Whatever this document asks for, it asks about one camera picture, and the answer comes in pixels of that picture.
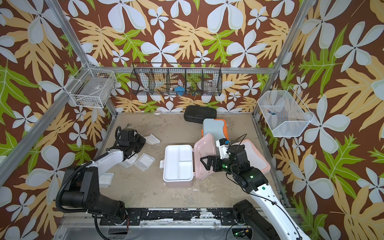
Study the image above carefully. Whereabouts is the white and salmon first aid box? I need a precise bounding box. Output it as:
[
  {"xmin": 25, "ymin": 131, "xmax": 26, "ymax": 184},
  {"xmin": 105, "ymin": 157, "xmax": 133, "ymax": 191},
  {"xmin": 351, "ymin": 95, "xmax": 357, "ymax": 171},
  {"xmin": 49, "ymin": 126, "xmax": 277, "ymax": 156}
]
[{"xmin": 231, "ymin": 139, "xmax": 271, "ymax": 174}]

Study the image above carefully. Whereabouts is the white wire basket left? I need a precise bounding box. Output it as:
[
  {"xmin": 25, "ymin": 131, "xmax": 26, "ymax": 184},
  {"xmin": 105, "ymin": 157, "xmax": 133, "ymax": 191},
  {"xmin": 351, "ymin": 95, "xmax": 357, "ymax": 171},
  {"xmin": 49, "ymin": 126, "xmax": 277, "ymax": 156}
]
[{"xmin": 66, "ymin": 69, "xmax": 117, "ymax": 109}]

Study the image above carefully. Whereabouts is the black hard case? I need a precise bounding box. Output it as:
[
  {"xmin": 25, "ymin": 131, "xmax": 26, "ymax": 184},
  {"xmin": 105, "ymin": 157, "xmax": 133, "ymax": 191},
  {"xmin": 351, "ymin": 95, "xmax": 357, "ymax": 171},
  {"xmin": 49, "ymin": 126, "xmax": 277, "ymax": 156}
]
[{"xmin": 184, "ymin": 106, "xmax": 217, "ymax": 124}]

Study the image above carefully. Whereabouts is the grey box orange handle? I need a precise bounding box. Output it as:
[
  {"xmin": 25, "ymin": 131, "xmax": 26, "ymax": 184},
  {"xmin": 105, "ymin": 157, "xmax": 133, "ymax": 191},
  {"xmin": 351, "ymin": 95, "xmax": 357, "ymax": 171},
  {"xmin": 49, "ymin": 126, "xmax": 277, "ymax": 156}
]
[{"xmin": 202, "ymin": 119, "xmax": 230, "ymax": 141}]

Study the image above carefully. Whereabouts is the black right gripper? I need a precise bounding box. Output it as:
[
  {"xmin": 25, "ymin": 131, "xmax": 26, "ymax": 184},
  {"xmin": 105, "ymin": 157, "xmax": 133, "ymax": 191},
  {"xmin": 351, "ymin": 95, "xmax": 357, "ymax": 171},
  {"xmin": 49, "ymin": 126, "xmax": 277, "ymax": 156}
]
[{"xmin": 200, "ymin": 155, "xmax": 240, "ymax": 177}]

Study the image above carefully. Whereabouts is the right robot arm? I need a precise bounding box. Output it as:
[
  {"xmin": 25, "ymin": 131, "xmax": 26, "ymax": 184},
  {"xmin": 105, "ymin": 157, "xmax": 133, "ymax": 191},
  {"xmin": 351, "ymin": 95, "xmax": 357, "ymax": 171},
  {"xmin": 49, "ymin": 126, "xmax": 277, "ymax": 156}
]
[{"xmin": 200, "ymin": 145, "xmax": 310, "ymax": 240}]

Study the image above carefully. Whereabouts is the pink medicine chest box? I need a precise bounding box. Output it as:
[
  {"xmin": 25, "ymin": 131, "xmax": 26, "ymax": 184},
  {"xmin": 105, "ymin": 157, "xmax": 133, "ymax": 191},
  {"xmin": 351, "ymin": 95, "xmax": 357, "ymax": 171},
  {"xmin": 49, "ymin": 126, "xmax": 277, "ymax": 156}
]
[{"xmin": 160, "ymin": 134, "xmax": 216, "ymax": 188}]

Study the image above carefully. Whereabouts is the blue item in black basket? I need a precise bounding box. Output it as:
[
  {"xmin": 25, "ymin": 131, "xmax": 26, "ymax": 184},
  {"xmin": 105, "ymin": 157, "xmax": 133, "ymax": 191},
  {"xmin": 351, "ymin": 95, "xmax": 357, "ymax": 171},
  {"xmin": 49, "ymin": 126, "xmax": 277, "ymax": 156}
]
[{"xmin": 175, "ymin": 86, "xmax": 186, "ymax": 96}]

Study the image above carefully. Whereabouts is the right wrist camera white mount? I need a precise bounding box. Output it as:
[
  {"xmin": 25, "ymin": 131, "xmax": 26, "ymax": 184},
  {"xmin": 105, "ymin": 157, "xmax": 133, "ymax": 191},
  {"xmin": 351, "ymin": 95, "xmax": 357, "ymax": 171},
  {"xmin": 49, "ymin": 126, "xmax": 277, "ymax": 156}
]
[{"xmin": 216, "ymin": 138, "xmax": 230, "ymax": 159}]

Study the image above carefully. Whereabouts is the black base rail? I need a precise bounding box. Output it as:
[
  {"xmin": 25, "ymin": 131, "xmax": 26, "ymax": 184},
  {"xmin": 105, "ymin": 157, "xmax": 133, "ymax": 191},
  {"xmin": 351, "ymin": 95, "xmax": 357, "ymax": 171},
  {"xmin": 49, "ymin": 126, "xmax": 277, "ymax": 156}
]
[{"xmin": 125, "ymin": 207, "xmax": 250, "ymax": 226}]

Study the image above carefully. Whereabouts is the black wire basket rear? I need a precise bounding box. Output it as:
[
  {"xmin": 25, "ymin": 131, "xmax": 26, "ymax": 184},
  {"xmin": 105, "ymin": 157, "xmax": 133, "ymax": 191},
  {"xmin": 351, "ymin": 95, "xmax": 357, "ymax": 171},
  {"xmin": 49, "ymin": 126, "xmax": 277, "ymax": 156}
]
[{"xmin": 130, "ymin": 63, "xmax": 223, "ymax": 96}]

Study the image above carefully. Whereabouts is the white mesh basket right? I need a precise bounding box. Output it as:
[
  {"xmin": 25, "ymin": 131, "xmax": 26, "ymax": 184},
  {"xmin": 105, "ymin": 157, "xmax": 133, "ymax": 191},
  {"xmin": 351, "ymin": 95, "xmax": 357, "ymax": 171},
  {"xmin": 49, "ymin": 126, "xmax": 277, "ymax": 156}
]
[{"xmin": 258, "ymin": 88, "xmax": 315, "ymax": 138}]

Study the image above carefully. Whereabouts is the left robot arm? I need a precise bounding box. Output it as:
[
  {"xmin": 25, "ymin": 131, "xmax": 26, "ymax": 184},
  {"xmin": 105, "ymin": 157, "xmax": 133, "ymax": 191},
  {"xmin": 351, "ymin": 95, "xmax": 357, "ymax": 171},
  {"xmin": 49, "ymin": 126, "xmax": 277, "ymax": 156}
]
[{"xmin": 55, "ymin": 127, "xmax": 146, "ymax": 224}]

